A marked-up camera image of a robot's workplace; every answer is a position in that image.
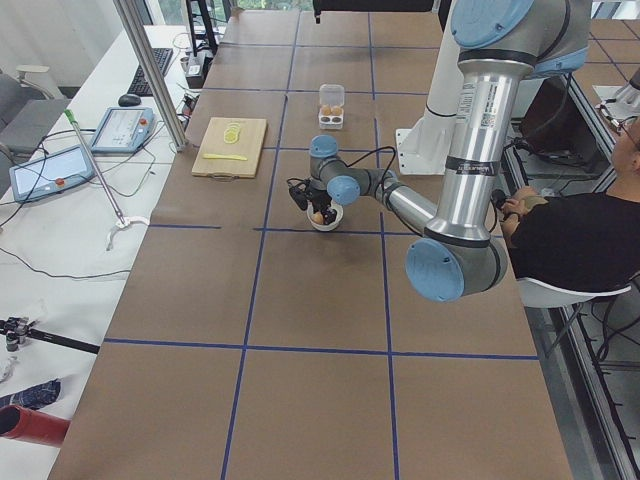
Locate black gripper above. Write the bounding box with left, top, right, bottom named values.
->
left=308, top=188, right=337, bottom=224

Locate clear plastic egg box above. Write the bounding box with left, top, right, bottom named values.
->
left=318, top=84, right=345, bottom=130

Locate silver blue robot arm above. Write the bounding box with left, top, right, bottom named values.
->
left=308, top=1, right=591, bottom=302

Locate white bowl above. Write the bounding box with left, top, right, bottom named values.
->
left=306, top=201, right=344, bottom=232

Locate bamboo cutting board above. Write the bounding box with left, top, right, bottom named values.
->
left=191, top=117, right=267, bottom=178

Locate yellow plastic knife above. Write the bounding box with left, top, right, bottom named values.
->
left=202, top=153, right=248, bottom=161

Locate white chair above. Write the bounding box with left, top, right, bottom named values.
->
left=514, top=272, right=640, bottom=359

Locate teach pendant far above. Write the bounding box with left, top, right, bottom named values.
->
left=90, top=106, right=155, bottom=155

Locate teach pendant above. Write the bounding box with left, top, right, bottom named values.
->
left=90, top=106, right=155, bottom=155
left=9, top=145, right=95, bottom=203

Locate black keyboard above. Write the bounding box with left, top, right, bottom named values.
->
left=125, top=47, right=174, bottom=97

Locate black computer mouse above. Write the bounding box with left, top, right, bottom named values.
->
left=118, top=94, right=141, bottom=107

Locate seated person black shirt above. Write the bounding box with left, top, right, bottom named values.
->
left=501, top=119, right=639, bottom=292

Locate teach pendant near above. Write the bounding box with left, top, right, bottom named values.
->
left=9, top=145, right=95, bottom=203

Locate black tripod rod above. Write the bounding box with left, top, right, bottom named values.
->
left=0, top=317, right=100, bottom=354

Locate blue patterned cloth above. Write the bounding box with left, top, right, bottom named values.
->
left=0, top=379, right=61, bottom=410

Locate red cylinder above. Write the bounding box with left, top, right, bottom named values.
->
left=1, top=405, right=70, bottom=447

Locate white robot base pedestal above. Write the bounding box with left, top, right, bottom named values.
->
left=396, top=24, right=463, bottom=175

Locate aluminium frame post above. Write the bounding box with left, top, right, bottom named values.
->
left=113, top=0, right=188, bottom=152

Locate grabber stick green handle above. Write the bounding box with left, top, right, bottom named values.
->
left=64, top=109, right=150, bottom=251

